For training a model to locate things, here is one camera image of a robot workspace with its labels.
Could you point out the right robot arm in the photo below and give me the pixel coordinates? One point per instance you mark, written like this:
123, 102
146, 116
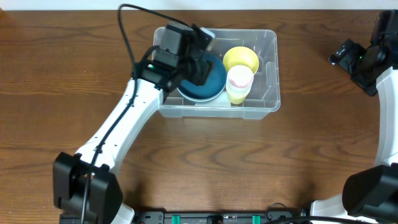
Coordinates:
369, 196

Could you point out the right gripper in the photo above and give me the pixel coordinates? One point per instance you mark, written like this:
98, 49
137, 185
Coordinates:
344, 54

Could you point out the clear plastic storage bin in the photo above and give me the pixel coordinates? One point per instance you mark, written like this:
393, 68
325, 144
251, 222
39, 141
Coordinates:
264, 96

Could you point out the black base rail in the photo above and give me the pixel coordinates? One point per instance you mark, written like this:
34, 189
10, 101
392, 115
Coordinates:
210, 218

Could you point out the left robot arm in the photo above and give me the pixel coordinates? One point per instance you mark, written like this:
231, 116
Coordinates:
85, 184

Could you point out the pink cup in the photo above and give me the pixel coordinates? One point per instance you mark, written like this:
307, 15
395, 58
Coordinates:
240, 77

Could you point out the yellow small bowl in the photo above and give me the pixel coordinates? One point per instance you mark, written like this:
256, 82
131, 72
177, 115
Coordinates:
241, 56

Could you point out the dark blue bowl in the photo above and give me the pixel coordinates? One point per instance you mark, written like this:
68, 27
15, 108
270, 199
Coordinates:
215, 81
198, 99

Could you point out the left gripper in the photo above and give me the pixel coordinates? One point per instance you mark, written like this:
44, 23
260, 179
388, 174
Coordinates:
202, 72

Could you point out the yellow cup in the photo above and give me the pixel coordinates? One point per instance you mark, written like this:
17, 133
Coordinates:
236, 97

